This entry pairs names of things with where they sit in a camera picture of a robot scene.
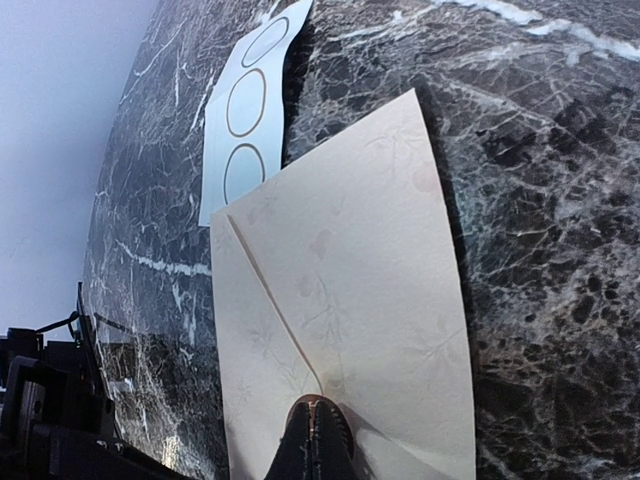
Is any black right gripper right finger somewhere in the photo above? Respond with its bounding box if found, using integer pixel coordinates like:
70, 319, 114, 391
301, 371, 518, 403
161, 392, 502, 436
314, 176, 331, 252
312, 402, 358, 480

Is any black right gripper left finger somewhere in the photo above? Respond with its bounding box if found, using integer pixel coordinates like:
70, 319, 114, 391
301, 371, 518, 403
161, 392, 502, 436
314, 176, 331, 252
267, 400, 312, 480

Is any round brown seal sticker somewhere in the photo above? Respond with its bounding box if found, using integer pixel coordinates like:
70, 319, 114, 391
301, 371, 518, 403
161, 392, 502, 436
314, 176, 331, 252
286, 394, 355, 460

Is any pink envelope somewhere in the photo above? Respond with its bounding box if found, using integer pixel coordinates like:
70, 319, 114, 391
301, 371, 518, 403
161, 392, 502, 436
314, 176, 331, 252
210, 91, 476, 479

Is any white sticker sheet with seals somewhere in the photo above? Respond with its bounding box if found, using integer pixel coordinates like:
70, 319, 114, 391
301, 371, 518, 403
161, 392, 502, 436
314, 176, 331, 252
198, 1, 312, 227

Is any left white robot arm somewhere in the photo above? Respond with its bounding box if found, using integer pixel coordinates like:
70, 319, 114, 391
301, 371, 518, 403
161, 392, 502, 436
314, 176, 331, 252
1, 299, 181, 479

